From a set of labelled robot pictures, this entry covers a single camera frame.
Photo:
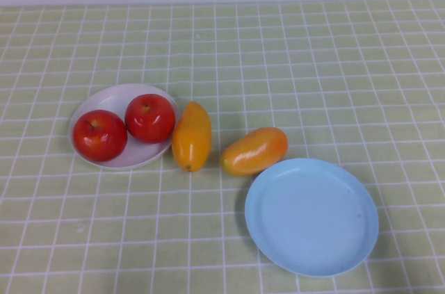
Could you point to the red apple short yellowish stem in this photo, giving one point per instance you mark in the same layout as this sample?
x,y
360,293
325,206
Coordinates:
x,y
150,118

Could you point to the orange rounded mango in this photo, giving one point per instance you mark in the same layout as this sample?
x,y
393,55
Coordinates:
x,y
253,153

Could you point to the light blue round plate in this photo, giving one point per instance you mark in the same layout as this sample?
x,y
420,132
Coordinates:
x,y
313,217

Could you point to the red apple long dark stem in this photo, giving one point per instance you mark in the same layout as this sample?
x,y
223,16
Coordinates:
x,y
100,136

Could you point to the white round plate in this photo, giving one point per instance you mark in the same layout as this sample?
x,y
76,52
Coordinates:
x,y
139,155

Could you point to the green checked tablecloth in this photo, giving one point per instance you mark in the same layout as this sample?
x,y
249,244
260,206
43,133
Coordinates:
x,y
347,47

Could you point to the yellow pointed mango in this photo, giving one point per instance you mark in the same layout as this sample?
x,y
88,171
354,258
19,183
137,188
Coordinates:
x,y
192,137

